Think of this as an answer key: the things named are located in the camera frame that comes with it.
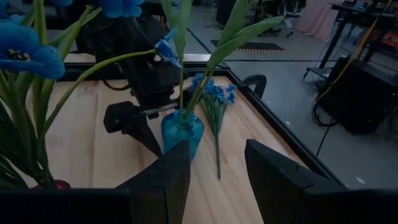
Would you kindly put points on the black standing desk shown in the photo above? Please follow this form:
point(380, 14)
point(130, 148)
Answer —
point(334, 40)

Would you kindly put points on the black mat orange edge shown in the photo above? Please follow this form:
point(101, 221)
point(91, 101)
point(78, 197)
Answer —
point(248, 46)

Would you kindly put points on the red ribbed glass vase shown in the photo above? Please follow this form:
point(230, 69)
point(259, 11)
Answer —
point(60, 184)

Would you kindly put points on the black equipment cart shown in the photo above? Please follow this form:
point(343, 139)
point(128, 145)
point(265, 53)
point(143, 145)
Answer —
point(357, 93)

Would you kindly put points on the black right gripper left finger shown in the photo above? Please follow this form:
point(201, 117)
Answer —
point(155, 193)

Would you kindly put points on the black aluminium table frame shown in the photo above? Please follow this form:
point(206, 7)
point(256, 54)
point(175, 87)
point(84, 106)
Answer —
point(280, 130)

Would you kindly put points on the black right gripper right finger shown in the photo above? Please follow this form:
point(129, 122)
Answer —
point(295, 199)

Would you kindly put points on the pale fabric screen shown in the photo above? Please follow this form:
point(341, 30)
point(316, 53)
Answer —
point(317, 18)

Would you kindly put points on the red box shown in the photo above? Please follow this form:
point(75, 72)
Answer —
point(391, 39)

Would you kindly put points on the teal glass vase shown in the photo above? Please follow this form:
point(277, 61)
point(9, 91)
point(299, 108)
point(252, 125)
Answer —
point(182, 130)

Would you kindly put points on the black office chair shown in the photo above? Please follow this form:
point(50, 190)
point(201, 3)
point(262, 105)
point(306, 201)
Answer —
point(276, 29)

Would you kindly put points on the black cabinet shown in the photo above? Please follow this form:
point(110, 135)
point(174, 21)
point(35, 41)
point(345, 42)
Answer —
point(227, 12)

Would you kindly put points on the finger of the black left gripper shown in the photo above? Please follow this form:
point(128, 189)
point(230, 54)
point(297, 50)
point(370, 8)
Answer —
point(140, 127)

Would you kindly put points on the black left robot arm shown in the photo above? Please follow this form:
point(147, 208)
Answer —
point(118, 37)

